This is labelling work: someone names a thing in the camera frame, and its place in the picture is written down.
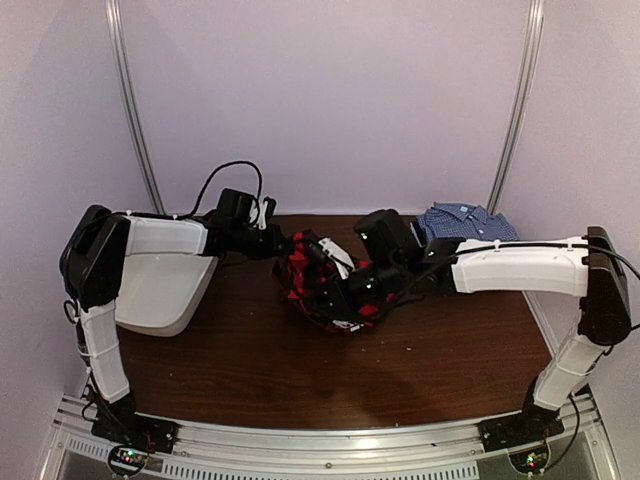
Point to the right aluminium corner post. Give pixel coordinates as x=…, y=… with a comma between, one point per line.
x=530, y=53

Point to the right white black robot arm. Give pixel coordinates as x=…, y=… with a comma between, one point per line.
x=403, y=260

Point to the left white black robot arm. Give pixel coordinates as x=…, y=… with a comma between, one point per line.
x=92, y=265

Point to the right circuit board with leds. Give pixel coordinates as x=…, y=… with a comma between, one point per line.
x=529, y=461

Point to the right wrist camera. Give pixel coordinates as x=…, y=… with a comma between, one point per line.
x=326, y=250

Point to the blue checked folded shirt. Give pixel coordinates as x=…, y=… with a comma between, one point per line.
x=457, y=220

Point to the aluminium corner post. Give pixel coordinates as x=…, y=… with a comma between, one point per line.
x=131, y=110
x=530, y=53

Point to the white plastic bin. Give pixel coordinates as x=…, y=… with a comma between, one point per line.
x=160, y=293

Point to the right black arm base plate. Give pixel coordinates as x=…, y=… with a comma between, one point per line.
x=515, y=430

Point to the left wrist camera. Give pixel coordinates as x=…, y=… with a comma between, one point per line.
x=261, y=211

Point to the aluminium front frame rail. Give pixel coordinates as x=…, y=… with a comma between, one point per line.
x=449, y=450

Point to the red black plaid shirt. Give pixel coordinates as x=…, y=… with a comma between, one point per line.
x=296, y=265

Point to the circuit board with leds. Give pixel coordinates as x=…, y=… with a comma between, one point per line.
x=529, y=461
x=124, y=460

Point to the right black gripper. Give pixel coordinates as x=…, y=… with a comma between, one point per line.
x=343, y=307

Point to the left aluminium corner post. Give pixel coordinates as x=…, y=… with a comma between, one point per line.
x=131, y=110

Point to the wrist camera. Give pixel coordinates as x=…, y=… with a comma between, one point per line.
x=261, y=211
x=326, y=250

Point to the left circuit board with leds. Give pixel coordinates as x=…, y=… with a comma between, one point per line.
x=124, y=460

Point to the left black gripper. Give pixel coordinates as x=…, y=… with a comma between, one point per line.
x=272, y=248

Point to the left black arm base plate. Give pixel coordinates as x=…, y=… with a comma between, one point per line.
x=148, y=434

